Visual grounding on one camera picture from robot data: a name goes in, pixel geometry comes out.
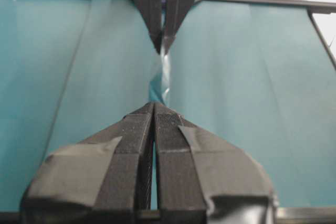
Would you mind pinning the silver zip bag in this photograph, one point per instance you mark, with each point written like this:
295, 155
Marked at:
160, 74

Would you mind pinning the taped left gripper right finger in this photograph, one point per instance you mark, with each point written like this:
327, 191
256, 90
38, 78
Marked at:
203, 178

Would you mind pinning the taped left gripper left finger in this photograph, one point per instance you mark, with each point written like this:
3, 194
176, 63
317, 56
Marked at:
102, 179

